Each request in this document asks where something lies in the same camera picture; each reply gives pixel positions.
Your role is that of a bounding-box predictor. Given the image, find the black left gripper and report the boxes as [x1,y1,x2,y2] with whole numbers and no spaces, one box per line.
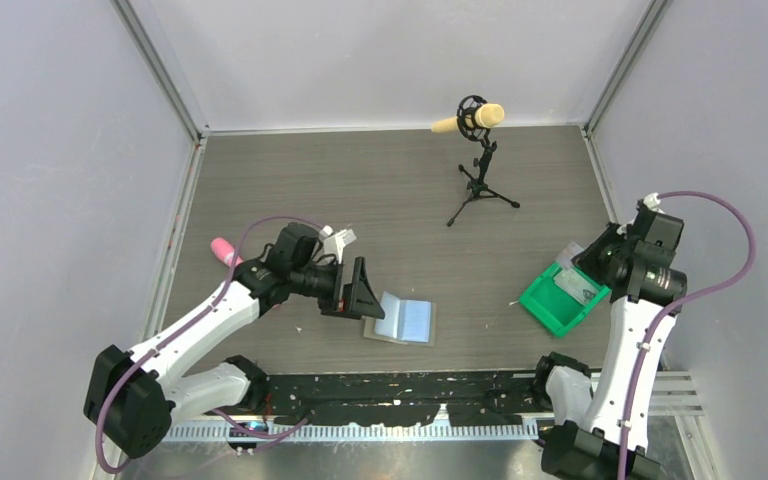
[290,256,383,320]

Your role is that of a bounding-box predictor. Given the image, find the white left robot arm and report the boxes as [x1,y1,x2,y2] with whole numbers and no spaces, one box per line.
[83,217,384,473]

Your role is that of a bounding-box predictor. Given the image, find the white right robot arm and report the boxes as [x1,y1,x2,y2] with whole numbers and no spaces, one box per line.
[530,205,687,479]

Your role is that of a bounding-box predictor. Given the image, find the card inside green bin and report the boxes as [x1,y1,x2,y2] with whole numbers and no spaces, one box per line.
[553,268,600,305]

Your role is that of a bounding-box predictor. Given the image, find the green plastic bin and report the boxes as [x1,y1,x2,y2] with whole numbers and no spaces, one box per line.
[518,263,610,338]

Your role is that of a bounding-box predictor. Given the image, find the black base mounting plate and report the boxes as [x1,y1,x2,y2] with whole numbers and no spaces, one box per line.
[201,369,597,429]

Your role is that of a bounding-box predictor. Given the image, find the pink cylindrical toy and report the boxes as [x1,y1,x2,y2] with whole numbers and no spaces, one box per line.
[210,237,243,268]

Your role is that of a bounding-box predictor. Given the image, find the yellow foam microphone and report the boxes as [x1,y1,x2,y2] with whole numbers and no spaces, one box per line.
[431,103,505,133]

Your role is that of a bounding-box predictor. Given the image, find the black tripod microphone stand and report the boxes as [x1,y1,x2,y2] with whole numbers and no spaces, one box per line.
[446,95,521,227]

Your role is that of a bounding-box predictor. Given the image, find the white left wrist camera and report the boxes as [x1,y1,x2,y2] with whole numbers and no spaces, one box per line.
[318,225,357,264]

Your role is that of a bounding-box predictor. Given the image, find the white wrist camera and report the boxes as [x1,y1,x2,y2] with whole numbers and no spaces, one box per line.
[318,225,357,264]
[633,192,664,225]

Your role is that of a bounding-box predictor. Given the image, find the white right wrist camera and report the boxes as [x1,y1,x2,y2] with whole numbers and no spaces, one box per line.
[633,192,664,225]

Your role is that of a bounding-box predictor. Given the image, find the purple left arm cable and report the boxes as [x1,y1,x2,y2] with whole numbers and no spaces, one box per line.
[94,215,329,477]

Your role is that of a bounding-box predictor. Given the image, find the aluminium frame rail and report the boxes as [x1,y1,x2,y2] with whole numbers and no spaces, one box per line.
[99,374,703,445]

